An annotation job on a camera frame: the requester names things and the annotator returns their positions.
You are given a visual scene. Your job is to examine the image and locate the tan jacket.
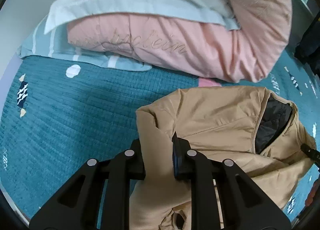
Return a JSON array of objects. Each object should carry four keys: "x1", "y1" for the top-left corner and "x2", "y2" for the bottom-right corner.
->
[{"x1": 130, "y1": 86, "x2": 316, "y2": 229}]

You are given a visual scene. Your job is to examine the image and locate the teal quilted bedspread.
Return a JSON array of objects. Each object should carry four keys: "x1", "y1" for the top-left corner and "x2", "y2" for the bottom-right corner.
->
[{"x1": 0, "y1": 45, "x2": 320, "y2": 220}]

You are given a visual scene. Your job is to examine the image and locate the pink quilt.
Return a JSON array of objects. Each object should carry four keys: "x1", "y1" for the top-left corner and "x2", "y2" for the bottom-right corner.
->
[{"x1": 67, "y1": 0, "x2": 292, "y2": 83}]

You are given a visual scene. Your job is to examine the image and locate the striped light blue pillow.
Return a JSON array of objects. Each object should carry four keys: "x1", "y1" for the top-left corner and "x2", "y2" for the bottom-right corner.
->
[{"x1": 17, "y1": 17, "x2": 152, "y2": 72}]

